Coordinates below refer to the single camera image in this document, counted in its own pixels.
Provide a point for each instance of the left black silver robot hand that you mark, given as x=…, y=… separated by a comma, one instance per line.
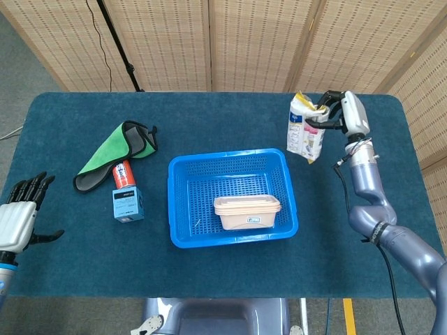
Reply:
x=15, y=223

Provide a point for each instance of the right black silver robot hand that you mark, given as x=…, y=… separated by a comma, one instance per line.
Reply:
x=354, y=111

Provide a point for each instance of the white printed snack bag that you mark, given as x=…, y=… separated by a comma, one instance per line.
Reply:
x=300, y=139

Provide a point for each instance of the small blue cardboard box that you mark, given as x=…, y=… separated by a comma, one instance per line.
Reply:
x=127, y=206

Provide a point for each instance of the green microfiber cloth black edge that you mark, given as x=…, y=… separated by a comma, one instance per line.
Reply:
x=104, y=153

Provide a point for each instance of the orange soda can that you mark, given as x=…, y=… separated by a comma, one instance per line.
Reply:
x=124, y=174

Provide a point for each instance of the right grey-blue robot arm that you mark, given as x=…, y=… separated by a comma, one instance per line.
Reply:
x=366, y=181

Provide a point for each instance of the blue perforated plastic basket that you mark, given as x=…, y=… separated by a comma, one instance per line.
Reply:
x=181, y=209

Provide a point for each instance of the teal carpet table cover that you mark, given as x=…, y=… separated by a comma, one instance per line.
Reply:
x=244, y=118

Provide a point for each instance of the bamboo folding screen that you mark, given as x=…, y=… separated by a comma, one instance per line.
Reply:
x=258, y=42

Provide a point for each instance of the beige stacked plastic food containers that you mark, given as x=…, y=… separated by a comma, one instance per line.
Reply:
x=244, y=216

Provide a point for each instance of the black tripod stand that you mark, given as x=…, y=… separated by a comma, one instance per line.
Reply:
x=118, y=47

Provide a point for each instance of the grey-blue robot torso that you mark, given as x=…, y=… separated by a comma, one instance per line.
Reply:
x=216, y=317

